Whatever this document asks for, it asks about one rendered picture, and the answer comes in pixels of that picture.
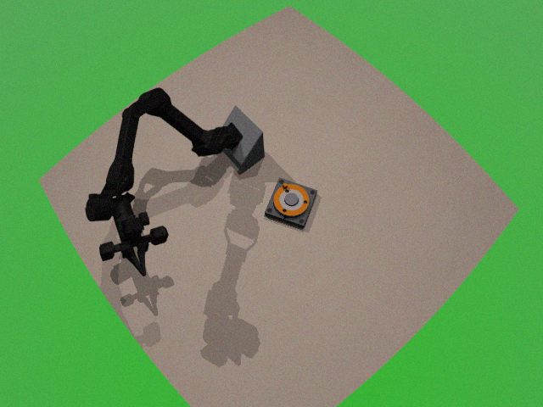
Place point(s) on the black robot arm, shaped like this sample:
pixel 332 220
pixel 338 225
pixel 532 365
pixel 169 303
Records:
pixel 121 173

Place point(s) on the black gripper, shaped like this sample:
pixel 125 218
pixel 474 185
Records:
pixel 157 236

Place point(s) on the orange round plate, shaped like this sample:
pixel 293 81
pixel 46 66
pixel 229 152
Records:
pixel 296 210

